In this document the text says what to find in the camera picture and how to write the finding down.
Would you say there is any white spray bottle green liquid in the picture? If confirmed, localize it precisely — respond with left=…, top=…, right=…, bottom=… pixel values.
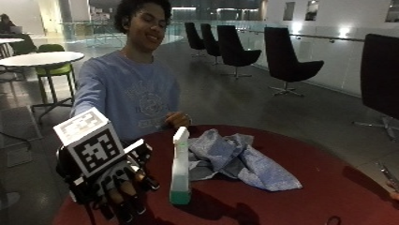
left=169, top=126, right=192, bottom=206

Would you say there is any the person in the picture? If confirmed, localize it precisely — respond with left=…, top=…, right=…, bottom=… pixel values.
left=69, top=0, right=192, bottom=145

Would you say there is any white cube with black markers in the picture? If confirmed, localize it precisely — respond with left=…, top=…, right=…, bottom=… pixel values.
left=52, top=106, right=126, bottom=179

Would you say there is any crumpled blue cloth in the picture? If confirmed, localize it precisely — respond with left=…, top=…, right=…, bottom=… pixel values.
left=187, top=127, right=304, bottom=192

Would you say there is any black swivel chair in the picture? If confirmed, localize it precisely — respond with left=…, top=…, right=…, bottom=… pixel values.
left=199, top=22, right=222, bottom=66
left=263, top=26, right=325, bottom=98
left=215, top=24, right=263, bottom=80
left=351, top=33, right=399, bottom=141
left=183, top=22, right=208, bottom=58

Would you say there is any green chair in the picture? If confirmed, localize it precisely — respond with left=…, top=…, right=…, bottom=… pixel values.
left=33, top=43, right=78, bottom=106

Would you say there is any dark lounge chair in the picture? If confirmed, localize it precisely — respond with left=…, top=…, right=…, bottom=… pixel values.
left=8, top=33, right=38, bottom=56

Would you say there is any metal handrail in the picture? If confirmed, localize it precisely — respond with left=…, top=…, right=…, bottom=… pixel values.
left=235, top=28, right=367, bottom=44

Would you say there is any dark metal object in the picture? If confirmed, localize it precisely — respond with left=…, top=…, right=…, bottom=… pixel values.
left=377, top=161, right=399, bottom=192

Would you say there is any dark wall panel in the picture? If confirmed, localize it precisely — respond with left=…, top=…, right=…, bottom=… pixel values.
left=384, top=0, right=399, bottom=23
left=304, top=0, right=320, bottom=22
left=283, top=1, right=296, bottom=22

